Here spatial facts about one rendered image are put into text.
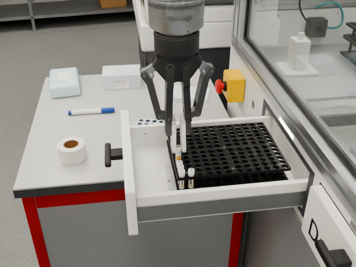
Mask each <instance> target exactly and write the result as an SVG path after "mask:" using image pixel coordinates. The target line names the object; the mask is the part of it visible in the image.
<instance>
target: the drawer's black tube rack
mask: <svg viewBox="0 0 356 267"><path fill-rule="evenodd" d="M259 125H261V126H259ZM244 126H245V127H244ZM228 127H229V128H228ZM261 128H262V129H261ZM202 129H204V130H202ZM245 129H246V130H245ZM229 130H231V131H229ZM221 131H224V132H221ZM262 131H264V132H262ZM203 132H205V133H203ZM247 132H248V133H247ZM195 133H197V134H195ZM231 134H233V135H231ZM212 135H214V136H212ZM265 135H267V136H265ZM204 136H207V137H204ZM188 137H190V138H188ZM266 138H269V139H266ZM269 142H271V143H269ZM166 144H167V149H168V153H169V157H170V161H171V167H172V171H173V176H174V181H175V186H176V190H187V189H191V188H188V180H194V187H193V188H192V189H198V188H210V187H216V186H228V185H239V184H250V183H262V182H273V181H284V180H289V179H288V178H287V176H286V174H285V172H284V171H290V170H291V167H290V166H289V164H288V162H287V161H286V159H285V157H284V156H283V154H282V152H281V151H280V149H279V147H278V146H277V144H276V143H275V141H274V140H273V138H272V136H271V135H270V133H269V131H268V130H267V128H266V126H265V125H264V123H263V122H254V123H240V124H226V125H218V126H204V127H191V133H190V134H189V135H187V134H186V153H183V152H182V151H181V155H182V159H183V164H184V167H185V174H186V175H187V180H184V189H179V184H178V180H177V177H176V172H175V168H174V163H173V159H172V154H171V150H170V145H169V142H168V140H166ZM272 147H274V148H272ZM274 151H276V152H274ZM277 155H279V156H277ZM279 159H282V160H279ZM280 163H284V164H280ZM283 167H286V168H283ZM189 168H193V169H194V176H193V177H189V176H188V169H189Z"/></svg>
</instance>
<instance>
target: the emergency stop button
mask: <svg viewBox="0 0 356 267"><path fill-rule="evenodd" d="M215 90H216V93H218V94H221V93H222V90H224V83H222V82H221V80H220V79H218V80H216V82H215Z"/></svg>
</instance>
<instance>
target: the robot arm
mask: <svg viewBox="0 0 356 267"><path fill-rule="evenodd" d="M147 1H148V20H149V26H150V28H151V29H153V30H154V57H153V59H152V63H151V64H150V65H148V66H147V67H140V77H141V78H142V79H143V81H144V82H145V83H146V85H147V88H148V91H149V95H150V99H151V102H152V105H153V109H154V112H155V117H156V119H157V120H164V121H165V133H166V135H167V136H171V150H172V153H173V154H175V153H176V119H175V115H173V89H174V83H175V82H181V88H182V104H183V113H180V114H179V119H180V145H181V147H182V152H183V153H186V134H190V133H191V121H192V118H193V117H199V116H201V112H202V108H203V104H204V99H205V96H206V92H207V87H208V83H209V80H210V78H211V76H212V75H213V73H214V72H215V69H214V67H213V65H212V63H211V62H205V61H203V60H202V58H201V56H200V54H199V30H200V29H201V28H202V27H203V25H204V23H203V18H204V0H147ZM199 67H200V69H199V71H200V76H199V80H198V85H197V90H196V93H195V97H194V102H193V107H192V108H191V97H190V79H191V77H192V76H193V75H194V73H195V72H196V71H197V70H198V68H199ZM154 70H156V71H157V72H158V73H159V74H160V76H161V77H162V78H163V79H164V80H165V103H164V110H161V107H160V105H159V101H158V97H157V93H156V90H155V85H154V82H153V78H154Z"/></svg>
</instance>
